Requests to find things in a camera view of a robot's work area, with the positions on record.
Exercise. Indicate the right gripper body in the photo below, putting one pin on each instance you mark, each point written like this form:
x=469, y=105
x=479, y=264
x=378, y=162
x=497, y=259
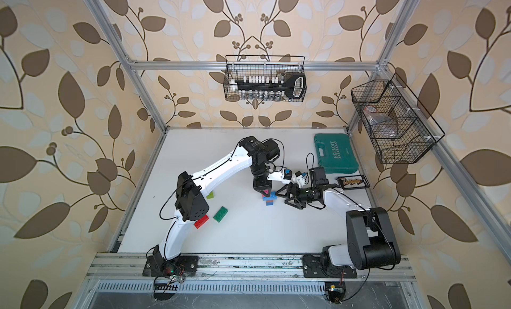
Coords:
x=305, y=194

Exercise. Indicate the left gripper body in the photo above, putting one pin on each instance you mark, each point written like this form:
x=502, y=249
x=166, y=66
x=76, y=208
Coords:
x=265, y=184

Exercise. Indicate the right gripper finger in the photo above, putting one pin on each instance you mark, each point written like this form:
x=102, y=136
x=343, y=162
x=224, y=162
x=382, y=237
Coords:
x=295, y=203
x=288, y=190

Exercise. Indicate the light blue long lego brick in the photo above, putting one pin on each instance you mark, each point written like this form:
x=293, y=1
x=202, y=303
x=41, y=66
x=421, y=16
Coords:
x=272, y=197

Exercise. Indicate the dark green lego brick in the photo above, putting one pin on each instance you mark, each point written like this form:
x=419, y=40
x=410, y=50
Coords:
x=221, y=213

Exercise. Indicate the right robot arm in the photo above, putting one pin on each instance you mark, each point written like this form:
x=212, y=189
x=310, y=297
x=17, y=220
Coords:
x=370, y=240

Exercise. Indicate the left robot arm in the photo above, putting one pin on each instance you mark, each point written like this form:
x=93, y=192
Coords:
x=192, y=189

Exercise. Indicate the red lego brick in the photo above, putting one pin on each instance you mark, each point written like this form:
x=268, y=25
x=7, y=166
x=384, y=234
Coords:
x=201, y=221

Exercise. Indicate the green plastic tool case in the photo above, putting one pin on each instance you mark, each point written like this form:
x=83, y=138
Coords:
x=335, y=153

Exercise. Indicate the black tray of bits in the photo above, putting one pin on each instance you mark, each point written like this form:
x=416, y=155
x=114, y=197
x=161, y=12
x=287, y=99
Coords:
x=353, y=182

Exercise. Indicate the black socket tool set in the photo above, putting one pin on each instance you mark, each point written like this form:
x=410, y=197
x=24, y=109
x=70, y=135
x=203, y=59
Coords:
x=290, y=87

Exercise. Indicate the plastic bag in basket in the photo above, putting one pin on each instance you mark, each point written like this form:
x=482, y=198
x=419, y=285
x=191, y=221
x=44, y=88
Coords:
x=382, y=125

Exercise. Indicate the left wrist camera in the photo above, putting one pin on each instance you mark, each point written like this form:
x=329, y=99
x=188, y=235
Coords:
x=284, y=176

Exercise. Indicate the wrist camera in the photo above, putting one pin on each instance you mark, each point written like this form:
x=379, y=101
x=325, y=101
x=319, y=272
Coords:
x=284, y=176
x=314, y=177

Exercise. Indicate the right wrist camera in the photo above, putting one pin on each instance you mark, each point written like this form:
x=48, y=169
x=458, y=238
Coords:
x=314, y=177

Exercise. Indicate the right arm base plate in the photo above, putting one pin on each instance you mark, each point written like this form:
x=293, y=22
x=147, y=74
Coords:
x=320, y=267

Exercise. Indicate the back wire basket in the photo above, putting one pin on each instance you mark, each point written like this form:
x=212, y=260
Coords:
x=261, y=65

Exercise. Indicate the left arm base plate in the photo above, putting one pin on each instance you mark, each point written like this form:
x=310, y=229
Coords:
x=182, y=266

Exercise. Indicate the right wall wire basket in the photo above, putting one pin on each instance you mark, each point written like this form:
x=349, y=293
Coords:
x=399, y=124

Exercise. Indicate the aluminium front rail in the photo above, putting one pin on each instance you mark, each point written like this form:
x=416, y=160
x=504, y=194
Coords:
x=231, y=267

